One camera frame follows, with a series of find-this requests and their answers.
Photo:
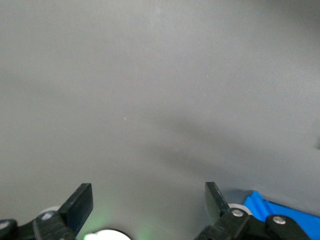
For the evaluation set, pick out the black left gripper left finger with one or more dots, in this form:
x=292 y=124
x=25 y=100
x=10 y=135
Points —
x=77 y=207

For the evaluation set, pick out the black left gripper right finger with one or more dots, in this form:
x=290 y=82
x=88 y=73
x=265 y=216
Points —
x=215 y=202

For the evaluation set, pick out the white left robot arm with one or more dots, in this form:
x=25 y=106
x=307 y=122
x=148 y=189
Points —
x=107 y=235

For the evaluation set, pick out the blue plastic storage bin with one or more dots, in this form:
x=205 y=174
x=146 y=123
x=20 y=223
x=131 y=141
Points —
x=307 y=222

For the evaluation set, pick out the dark grey table mat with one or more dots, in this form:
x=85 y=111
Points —
x=150 y=87

